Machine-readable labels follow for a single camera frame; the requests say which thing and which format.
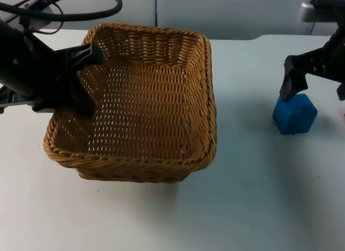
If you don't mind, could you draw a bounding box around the blue cube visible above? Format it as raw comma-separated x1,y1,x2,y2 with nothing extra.
272,93,318,135

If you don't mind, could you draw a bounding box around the pale brown wicker basket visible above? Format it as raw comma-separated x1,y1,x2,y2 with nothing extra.
43,23,218,184

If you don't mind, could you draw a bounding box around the thin black cable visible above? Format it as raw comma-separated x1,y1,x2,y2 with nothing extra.
33,5,64,35

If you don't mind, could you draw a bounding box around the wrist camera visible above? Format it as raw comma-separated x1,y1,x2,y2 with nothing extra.
0,0,56,30
298,0,345,23

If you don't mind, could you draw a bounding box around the thick black cable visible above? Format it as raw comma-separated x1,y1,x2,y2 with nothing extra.
0,0,123,23

